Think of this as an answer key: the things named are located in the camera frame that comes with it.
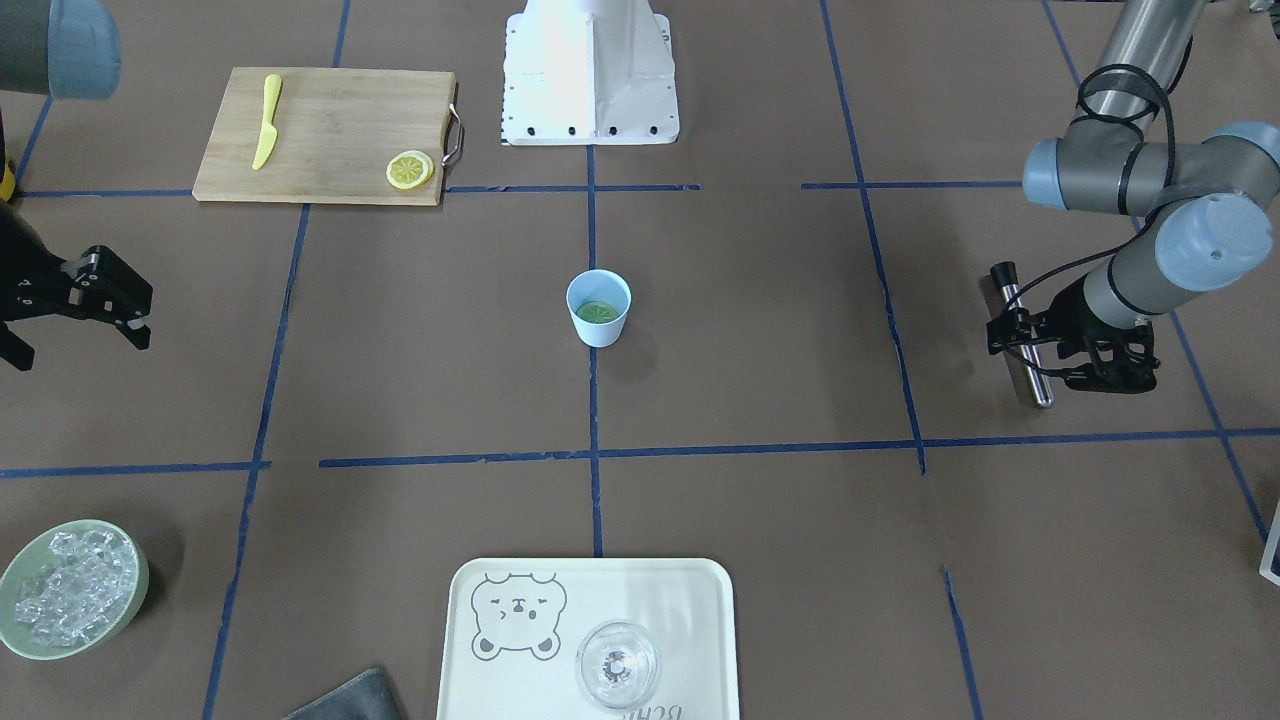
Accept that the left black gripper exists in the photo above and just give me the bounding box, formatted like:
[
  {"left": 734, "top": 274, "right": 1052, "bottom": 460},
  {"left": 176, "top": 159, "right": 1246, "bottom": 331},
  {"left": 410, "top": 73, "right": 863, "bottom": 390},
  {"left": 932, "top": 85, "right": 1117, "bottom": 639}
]
[{"left": 987, "top": 277, "right": 1151, "bottom": 355}]

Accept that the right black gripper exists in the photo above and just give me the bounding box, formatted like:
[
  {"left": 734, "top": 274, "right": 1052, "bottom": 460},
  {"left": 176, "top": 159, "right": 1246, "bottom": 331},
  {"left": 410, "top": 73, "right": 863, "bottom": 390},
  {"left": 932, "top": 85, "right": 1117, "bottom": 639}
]
[{"left": 1, "top": 205, "right": 154, "bottom": 372}]

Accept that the steel muddler black tip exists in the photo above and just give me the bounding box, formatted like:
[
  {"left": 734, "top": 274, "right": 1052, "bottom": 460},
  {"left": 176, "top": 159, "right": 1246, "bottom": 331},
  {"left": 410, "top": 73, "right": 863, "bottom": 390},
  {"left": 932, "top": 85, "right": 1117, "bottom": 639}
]
[{"left": 984, "top": 261, "right": 1055, "bottom": 409}]

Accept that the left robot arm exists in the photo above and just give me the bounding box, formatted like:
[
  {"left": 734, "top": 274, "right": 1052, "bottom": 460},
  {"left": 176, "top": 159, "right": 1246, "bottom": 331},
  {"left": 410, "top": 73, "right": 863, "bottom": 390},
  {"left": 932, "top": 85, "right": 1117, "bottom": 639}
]
[{"left": 987, "top": 1, "right": 1277, "bottom": 386}]

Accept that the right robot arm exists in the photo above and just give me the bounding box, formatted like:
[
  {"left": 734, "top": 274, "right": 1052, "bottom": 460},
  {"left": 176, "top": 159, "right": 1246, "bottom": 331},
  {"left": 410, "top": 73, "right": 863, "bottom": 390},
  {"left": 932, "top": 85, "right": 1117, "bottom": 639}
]
[{"left": 1, "top": 1, "right": 154, "bottom": 372}]

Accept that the blue paper cup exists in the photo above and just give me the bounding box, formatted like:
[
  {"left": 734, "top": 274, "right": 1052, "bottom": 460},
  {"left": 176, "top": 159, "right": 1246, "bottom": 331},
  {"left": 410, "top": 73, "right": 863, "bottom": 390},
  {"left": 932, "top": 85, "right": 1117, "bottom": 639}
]
[{"left": 564, "top": 269, "right": 634, "bottom": 348}]

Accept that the yellow plastic knife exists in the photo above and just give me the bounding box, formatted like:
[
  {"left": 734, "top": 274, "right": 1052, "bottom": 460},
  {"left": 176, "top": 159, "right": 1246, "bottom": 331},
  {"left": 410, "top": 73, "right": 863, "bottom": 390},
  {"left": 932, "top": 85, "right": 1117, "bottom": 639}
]
[{"left": 251, "top": 73, "right": 283, "bottom": 170}]

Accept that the green bowl of ice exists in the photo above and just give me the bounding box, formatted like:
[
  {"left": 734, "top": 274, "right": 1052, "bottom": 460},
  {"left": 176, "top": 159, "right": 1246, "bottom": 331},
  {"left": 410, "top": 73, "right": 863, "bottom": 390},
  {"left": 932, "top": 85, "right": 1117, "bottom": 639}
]
[{"left": 1, "top": 519, "right": 150, "bottom": 661}]

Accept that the wooden cutting board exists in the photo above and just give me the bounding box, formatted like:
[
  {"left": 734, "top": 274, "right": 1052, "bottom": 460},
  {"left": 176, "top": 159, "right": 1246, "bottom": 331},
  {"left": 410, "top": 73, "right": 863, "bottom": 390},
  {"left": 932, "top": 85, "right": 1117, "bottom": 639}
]
[{"left": 192, "top": 67, "right": 462, "bottom": 208}]

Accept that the grey folded cloth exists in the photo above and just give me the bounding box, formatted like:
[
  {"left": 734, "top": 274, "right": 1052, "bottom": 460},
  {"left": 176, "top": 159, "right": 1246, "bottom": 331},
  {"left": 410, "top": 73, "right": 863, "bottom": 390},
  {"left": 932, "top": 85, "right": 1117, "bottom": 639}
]
[{"left": 285, "top": 667, "right": 403, "bottom": 719}]

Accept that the cream bear serving tray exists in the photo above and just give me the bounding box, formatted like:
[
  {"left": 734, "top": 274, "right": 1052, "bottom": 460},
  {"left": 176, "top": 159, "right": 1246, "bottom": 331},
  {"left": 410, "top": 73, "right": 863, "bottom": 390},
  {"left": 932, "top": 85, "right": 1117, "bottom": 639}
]
[{"left": 436, "top": 559, "right": 741, "bottom": 719}]

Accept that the clear wine glass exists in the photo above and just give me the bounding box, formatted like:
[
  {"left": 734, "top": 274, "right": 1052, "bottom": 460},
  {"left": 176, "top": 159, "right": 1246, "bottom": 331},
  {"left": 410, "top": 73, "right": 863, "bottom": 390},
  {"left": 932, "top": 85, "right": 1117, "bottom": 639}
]
[{"left": 576, "top": 619, "right": 660, "bottom": 711}]

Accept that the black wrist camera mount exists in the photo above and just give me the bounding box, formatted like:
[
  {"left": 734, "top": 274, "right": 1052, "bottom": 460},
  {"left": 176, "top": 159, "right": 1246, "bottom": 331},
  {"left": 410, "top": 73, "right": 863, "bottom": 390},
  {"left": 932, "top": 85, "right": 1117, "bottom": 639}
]
[{"left": 1039, "top": 333, "right": 1161, "bottom": 395}]

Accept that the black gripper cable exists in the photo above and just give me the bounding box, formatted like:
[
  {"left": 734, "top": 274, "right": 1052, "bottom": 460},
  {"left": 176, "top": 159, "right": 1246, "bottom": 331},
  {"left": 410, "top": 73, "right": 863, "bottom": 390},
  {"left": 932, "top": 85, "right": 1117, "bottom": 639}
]
[{"left": 1020, "top": 63, "right": 1179, "bottom": 301}]

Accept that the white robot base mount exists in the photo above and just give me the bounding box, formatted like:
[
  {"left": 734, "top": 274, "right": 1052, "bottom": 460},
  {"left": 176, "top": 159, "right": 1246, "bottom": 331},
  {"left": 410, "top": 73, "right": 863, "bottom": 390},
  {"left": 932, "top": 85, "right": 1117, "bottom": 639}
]
[{"left": 500, "top": 1, "right": 681, "bottom": 147}]

